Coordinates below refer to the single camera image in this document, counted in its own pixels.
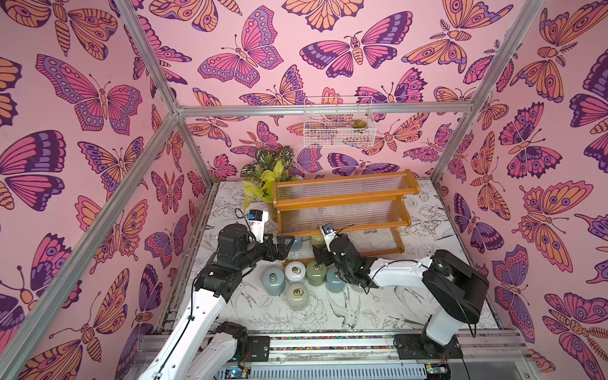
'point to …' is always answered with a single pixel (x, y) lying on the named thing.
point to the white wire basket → (339, 122)
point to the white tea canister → (295, 272)
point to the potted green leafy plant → (266, 167)
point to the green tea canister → (316, 273)
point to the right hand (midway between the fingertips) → (325, 238)
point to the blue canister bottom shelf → (297, 244)
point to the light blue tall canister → (273, 281)
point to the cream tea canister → (297, 296)
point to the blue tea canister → (333, 282)
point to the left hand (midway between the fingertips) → (285, 235)
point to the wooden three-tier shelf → (370, 208)
